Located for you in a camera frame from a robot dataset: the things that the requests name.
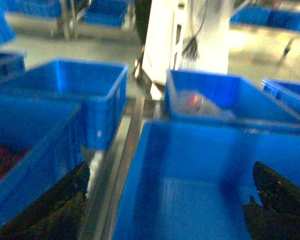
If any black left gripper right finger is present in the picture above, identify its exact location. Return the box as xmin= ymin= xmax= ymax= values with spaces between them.
xmin=242 ymin=161 xmax=300 ymax=240

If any large blue plastic crate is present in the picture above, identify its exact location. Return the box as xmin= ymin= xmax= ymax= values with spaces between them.
xmin=112 ymin=120 xmax=300 ymax=240

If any blue bin with red parts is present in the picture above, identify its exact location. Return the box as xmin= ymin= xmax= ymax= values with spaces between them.
xmin=0 ymin=94 xmax=83 ymax=227

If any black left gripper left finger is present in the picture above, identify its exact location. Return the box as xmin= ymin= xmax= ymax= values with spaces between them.
xmin=0 ymin=162 xmax=90 ymax=240

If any blue bin with plastic bag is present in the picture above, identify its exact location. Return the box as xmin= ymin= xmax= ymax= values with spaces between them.
xmin=164 ymin=70 xmax=300 ymax=128

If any blue bin at right edge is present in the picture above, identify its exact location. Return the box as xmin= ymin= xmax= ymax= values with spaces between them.
xmin=261 ymin=78 xmax=300 ymax=115

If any white machine column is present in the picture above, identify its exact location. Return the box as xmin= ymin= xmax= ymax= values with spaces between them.
xmin=142 ymin=0 xmax=235 ymax=85

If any empty blue crate on shelf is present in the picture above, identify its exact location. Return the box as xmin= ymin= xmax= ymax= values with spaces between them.
xmin=0 ymin=59 xmax=129 ymax=151

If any steel roller conveyor shelf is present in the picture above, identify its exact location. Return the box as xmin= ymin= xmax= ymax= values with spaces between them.
xmin=77 ymin=97 xmax=164 ymax=240

